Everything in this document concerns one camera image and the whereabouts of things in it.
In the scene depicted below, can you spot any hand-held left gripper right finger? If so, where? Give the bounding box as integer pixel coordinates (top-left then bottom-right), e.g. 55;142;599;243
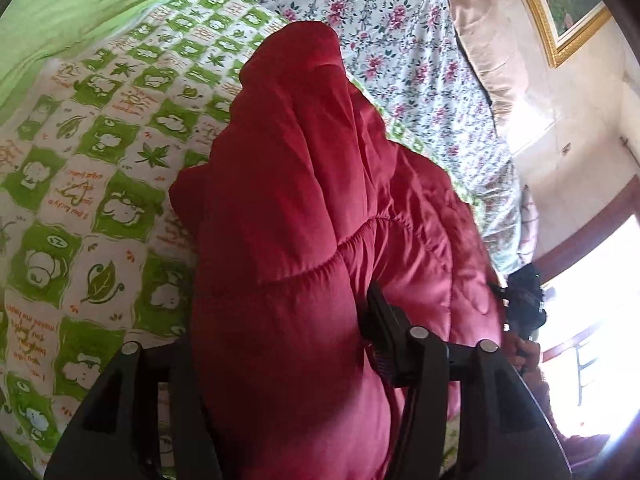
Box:
362;282;573;480

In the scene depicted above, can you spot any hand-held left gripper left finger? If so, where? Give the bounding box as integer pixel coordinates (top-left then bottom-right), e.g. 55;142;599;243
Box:
45;340;221;480

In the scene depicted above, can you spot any red quilted jacket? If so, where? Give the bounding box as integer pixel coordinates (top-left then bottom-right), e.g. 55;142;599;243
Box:
169;22;507;480

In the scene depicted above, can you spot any person's right hand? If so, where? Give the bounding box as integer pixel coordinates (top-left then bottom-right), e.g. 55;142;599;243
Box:
501;331;545;377

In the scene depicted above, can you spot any window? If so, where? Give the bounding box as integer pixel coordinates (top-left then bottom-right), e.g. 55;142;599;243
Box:
540;215;640;443

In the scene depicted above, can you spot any pale pink cloth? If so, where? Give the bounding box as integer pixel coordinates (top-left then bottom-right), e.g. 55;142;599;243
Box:
519;185;542;263

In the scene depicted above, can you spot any green and white printed bedsheet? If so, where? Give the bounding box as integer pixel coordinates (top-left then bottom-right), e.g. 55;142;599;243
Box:
0;0;481;480

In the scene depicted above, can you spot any beige pillow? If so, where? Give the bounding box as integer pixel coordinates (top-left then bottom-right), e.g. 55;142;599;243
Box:
444;0;532;126

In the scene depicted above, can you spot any floral quilt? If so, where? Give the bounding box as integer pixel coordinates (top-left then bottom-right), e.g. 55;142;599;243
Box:
175;0;527;276

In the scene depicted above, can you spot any gold framed picture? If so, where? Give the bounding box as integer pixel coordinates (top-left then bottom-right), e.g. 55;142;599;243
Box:
502;0;614;69

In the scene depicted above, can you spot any plain light green sheet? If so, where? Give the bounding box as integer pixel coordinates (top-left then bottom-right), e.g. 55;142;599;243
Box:
0;0;222;111

